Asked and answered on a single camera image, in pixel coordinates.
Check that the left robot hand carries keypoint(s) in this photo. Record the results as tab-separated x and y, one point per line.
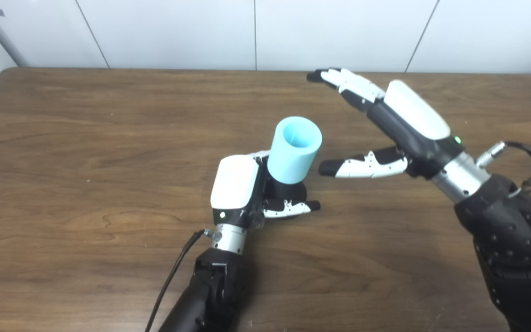
234	182

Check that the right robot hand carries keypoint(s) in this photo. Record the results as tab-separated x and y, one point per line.
415	110

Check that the black nozzle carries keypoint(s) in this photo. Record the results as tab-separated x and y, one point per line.
291	191

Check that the light blue plastic cup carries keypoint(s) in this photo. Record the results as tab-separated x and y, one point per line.
288	161

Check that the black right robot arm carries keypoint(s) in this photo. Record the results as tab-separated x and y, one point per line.
514	240

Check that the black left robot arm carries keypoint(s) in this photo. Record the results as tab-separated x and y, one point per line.
210	290

